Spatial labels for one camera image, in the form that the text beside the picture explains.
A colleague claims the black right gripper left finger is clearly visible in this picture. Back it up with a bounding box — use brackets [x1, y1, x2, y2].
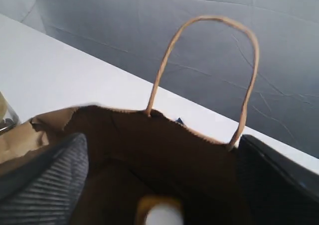
[0, 133, 89, 225]

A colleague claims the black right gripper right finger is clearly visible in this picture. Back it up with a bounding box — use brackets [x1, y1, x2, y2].
[236, 135, 319, 225]

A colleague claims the white bottle with yellow label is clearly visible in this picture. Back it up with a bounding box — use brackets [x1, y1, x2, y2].
[135, 195, 184, 225]

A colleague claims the brown paper pouch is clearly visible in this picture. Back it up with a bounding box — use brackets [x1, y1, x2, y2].
[0, 15, 260, 225]

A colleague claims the clear jar with yellow lid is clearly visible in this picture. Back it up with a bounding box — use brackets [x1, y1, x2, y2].
[0, 93, 20, 135]

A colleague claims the white backdrop cloth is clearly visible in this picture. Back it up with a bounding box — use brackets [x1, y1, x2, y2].
[0, 0, 319, 159]

